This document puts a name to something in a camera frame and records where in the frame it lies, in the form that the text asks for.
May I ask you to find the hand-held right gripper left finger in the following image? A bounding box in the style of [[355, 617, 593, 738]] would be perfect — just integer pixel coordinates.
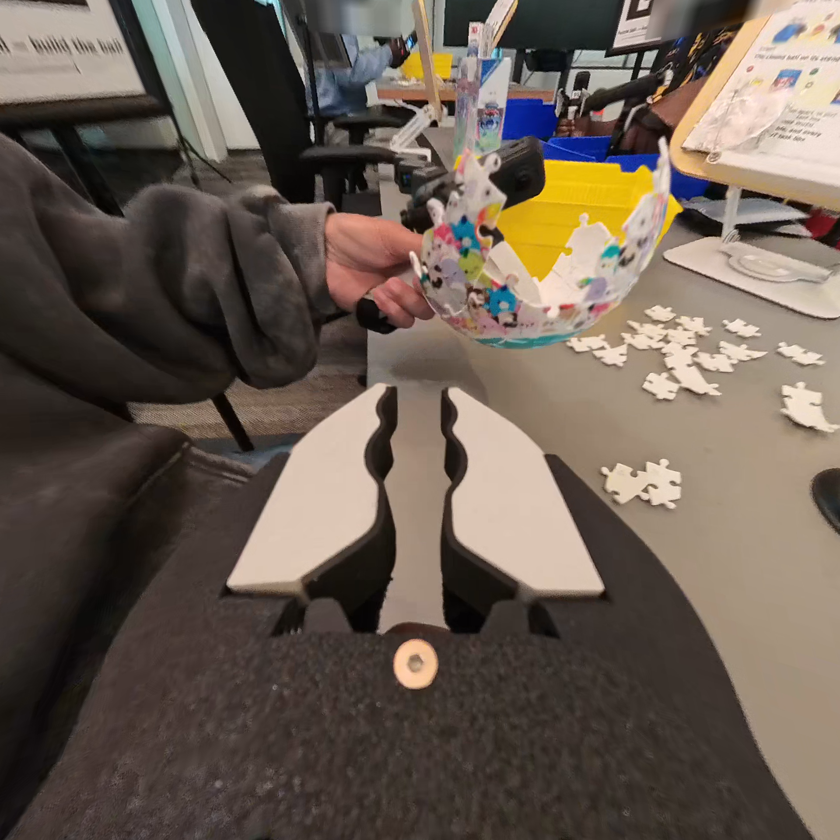
[[226, 384, 398, 601]]

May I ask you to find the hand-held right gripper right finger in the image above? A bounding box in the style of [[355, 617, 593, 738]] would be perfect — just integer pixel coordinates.
[[441, 387, 606, 601]]

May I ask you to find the partly built colourful puzzle ball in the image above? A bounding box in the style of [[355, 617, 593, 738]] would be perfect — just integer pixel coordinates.
[[410, 134, 673, 349]]

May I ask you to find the person's left forearm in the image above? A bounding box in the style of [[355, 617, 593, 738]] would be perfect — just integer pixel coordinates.
[[0, 131, 339, 408]]

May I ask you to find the group of white puzzle pieces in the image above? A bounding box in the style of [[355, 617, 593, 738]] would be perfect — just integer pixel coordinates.
[[566, 305, 840, 509]]

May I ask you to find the black round puzzle stand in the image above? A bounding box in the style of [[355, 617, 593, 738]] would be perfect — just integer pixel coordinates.
[[810, 467, 840, 532]]

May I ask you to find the person's left hand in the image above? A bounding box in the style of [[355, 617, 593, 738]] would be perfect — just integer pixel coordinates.
[[325, 213, 437, 329]]

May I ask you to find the blue plastic bin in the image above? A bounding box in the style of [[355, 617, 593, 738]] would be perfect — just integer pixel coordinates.
[[502, 98, 710, 201]]

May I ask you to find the yellow plastic bin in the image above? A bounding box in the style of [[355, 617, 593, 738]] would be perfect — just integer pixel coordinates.
[[453, 159, 683, 283]]

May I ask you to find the black office chair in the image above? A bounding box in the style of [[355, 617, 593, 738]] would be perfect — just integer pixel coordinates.
[[301, 112, 411, 211]]

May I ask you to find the framed wall sign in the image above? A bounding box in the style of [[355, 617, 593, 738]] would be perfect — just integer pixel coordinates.
[[0, 0, 165, 126]]

